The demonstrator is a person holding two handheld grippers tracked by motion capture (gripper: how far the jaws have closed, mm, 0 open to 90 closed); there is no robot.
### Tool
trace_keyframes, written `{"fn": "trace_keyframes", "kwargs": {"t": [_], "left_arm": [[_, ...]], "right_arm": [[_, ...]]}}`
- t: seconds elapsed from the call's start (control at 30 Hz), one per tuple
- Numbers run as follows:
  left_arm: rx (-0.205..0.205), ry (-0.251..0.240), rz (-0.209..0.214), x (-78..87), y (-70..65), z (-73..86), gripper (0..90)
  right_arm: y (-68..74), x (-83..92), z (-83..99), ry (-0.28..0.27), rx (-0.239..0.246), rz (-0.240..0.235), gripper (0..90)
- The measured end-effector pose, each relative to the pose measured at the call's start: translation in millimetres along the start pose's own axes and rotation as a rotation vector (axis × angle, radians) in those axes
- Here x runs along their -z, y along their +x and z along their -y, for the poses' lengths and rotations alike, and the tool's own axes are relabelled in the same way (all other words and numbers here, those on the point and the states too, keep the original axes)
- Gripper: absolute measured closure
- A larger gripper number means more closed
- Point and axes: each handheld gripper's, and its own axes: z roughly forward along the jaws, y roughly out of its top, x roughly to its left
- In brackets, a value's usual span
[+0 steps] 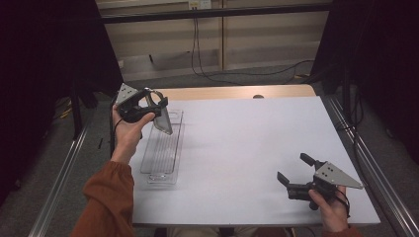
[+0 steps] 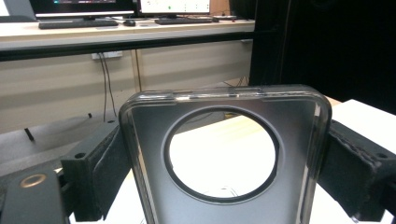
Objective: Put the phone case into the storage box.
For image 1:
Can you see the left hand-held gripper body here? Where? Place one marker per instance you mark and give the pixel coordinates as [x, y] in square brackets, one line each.
[131, 110]

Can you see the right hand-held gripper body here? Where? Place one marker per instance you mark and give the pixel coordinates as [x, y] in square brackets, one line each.
[329, 177]

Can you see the patterned grey phone case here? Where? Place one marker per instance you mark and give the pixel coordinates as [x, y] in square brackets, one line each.
[163, 123]

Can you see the clear plastic tray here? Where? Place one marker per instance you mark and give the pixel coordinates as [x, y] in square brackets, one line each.
[161, 154]

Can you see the person's left hand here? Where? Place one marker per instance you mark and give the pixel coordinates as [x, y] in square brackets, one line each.
[126, 136]

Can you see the person's right hand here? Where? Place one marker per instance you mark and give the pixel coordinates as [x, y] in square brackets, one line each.
[334, 214]

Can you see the white table mat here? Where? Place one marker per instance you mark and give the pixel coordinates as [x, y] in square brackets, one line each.
[247, 158]

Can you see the black horizontal bar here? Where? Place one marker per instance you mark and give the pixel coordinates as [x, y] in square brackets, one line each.
[214, 14]

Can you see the black curtain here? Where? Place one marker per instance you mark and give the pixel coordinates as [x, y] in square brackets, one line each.
[39, 65]
[378, 65]

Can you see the aluminium floor rail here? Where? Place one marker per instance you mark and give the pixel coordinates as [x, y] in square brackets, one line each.
[56, 187]
[378, 184]

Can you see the white wall socket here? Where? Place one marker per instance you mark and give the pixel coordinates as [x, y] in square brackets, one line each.
[200, 4]

